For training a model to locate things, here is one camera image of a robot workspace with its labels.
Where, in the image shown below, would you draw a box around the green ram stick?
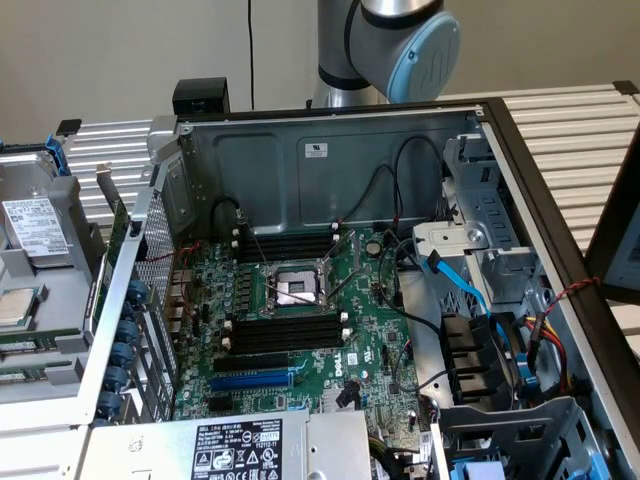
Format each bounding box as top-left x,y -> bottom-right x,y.
0,364 -> 54,385
0,332 -> 60,352

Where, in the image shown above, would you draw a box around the ram slot white latches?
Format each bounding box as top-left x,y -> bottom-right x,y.
223,319 -> 351,341
230,222 -> 341,240
231,237 -> 343,253
222,337 -> 352,359

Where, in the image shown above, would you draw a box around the metal socket cover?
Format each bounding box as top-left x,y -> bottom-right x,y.
321,228 -> 364,304

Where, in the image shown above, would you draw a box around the cpu socket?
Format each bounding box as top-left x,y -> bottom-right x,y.
257,259 -> 334,319

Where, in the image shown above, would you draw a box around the thin metal locking lever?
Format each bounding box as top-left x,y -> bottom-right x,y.
241,213 -> 271,266

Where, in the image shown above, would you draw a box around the open metal pc case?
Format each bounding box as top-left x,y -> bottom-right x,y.
77,97 -> 640,480

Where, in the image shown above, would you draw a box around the green motherboard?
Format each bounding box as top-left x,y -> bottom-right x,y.
172,227 -> 436,436

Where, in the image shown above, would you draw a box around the long black expansion slot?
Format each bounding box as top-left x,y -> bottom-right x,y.
213,353 -> 290,375

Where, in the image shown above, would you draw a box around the blue expansion slot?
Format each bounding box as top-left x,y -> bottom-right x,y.
209,369 -> 294,394

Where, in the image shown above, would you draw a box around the silver finned heatsink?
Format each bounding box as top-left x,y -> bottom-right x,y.
321,387 -> 351,414

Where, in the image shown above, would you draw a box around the metal disk bay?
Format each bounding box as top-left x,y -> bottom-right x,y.
439,134 -> 550,310

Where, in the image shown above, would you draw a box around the black plastic fan shroud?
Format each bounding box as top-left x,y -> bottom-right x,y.
439,309 -> 526,407

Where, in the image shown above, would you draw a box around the black box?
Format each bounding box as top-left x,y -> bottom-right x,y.
172,77 -> 232,114

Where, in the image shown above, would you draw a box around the green graphics card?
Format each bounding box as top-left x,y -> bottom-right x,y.
84,162 -> 134,334

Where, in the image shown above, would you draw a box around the blue plastic clip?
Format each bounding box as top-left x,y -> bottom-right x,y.
514,349 -> 541,399

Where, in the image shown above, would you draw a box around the grey power supply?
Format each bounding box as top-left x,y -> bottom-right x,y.
87,409 -> 374,480

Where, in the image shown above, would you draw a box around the grey metal drive cage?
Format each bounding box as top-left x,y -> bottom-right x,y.
429,394 -> 619,480

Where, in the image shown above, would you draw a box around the blue disk carrier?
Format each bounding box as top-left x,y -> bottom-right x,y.
0,131 -> 71,177

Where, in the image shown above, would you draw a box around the black framed monitor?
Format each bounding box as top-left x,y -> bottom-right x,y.
584,149 -> 640,306

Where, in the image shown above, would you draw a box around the silver hard disk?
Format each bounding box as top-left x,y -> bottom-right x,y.
0,152 -> 72,267

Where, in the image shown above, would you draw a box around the silver cpu chip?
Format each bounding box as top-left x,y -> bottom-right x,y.
0,287 -> 49,329

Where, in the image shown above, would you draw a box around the thin black red wire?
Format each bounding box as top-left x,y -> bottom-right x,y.
334,163 -> 401,226

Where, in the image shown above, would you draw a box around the thick black cable loop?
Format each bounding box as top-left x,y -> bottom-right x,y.
210,196 -> 250,247

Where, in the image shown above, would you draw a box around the silver metal bracket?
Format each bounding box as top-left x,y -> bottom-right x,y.
412,221 -> 494,274

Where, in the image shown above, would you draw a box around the blue sata wire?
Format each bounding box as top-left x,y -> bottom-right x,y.
422,251 -> 506,351

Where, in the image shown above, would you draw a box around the red black twisted wire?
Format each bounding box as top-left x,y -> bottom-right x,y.
553,276 -> 602,302
142,240 -> 204,321

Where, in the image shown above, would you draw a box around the black sata wire plug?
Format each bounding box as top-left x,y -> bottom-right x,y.
335,380 -> 362,410

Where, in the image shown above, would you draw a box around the multicolour power wire bundle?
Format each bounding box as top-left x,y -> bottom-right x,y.
522,310 -> 579,399

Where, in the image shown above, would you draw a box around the blue plastic drive rail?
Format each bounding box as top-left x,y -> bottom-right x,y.
449,459 -> 507,480

